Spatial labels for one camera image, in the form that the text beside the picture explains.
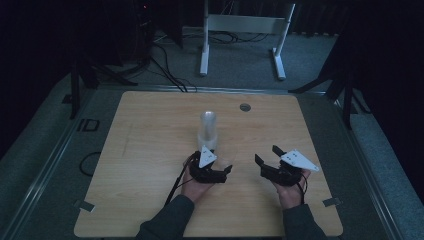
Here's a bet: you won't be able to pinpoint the person's left hand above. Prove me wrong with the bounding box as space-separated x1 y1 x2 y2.
180 158 214 204

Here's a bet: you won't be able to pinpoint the white metal stand frame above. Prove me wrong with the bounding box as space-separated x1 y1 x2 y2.
199 0 297 81

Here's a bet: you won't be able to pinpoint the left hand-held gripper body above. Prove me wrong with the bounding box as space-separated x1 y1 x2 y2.
188 145 218 184

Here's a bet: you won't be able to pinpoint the person's right hand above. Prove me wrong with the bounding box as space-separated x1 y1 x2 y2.
271 168 312 210

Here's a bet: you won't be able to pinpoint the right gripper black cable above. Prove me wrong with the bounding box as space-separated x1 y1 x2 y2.
295 170 310 205

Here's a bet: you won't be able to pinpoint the black floor cables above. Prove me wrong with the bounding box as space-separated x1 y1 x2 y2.
149 42 198 94

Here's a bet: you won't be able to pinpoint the dark equipment rack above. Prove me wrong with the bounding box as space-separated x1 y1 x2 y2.
132 0 157 63

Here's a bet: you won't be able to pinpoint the metal floor rail frame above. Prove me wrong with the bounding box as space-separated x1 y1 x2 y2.
0 84 406 240

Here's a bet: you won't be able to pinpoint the stack of nested clear cups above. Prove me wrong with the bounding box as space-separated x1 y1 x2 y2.
197 111 219 153

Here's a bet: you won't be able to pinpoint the black cables under stand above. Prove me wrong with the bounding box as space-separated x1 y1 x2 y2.
184 29 270 45

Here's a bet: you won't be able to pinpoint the single clear plastic cup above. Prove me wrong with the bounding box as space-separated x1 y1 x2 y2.
213 144 238 171

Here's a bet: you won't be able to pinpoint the black tripod stand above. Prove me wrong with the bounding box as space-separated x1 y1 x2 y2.
67 49 138 120
287 33 372 131

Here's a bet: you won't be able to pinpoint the grey tape piece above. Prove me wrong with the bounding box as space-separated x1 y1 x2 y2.
322 197 344 208
73 199 96 213

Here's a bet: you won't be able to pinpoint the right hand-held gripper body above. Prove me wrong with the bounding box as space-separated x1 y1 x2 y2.
260 149 320 187

